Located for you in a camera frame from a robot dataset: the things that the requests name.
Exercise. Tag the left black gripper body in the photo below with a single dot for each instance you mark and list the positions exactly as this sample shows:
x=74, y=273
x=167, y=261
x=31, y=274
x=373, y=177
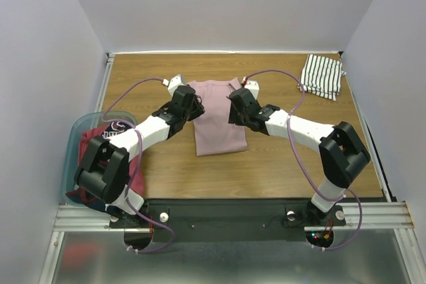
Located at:
x=194, y=113

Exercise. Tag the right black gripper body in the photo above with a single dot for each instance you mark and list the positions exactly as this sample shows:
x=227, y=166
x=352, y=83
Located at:
x=237, y=111

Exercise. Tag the pink tank top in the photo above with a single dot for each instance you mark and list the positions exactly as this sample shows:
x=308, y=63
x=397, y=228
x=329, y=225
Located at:
x=213, y=133

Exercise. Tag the black white striped tank top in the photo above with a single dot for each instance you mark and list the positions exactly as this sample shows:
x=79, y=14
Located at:
x=322, y=76

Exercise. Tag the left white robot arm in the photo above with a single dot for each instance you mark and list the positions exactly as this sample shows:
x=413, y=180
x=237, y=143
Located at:
x=104, y=170

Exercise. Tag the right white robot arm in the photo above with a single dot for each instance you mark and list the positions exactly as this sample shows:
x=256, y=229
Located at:
x=343, y=155

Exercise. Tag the red tank top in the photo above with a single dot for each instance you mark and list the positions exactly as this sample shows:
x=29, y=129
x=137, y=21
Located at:
x=107, y=131

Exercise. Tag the navy tank top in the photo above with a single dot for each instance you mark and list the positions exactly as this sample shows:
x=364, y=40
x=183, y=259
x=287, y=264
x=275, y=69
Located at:
x=80, y=195

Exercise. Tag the blue translucent plastic bin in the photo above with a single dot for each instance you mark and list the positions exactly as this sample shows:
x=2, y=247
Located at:
x=87, y=122

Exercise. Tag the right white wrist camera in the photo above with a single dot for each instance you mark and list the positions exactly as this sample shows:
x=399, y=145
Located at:
x=252, y=86

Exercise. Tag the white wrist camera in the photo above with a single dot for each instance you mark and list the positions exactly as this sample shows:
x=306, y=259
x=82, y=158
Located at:
x=173, y=83
x=252, y=86

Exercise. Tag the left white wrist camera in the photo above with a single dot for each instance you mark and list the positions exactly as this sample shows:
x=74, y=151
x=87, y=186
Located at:
x=173, y=83

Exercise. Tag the aluminium frame rail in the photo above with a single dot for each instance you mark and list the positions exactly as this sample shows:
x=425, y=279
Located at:
x=375, y=246

